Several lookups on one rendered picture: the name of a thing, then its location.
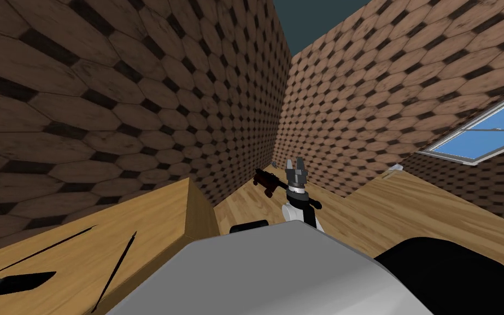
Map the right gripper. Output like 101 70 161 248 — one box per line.
286 157 309 189

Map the dark red black object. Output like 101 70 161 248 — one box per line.
253 168 289 198

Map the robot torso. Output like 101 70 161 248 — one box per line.
104 220 435 315

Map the light wooden cabinet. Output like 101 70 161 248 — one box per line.
0 177 221 315

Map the white framed window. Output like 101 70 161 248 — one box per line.
415 92 504 167

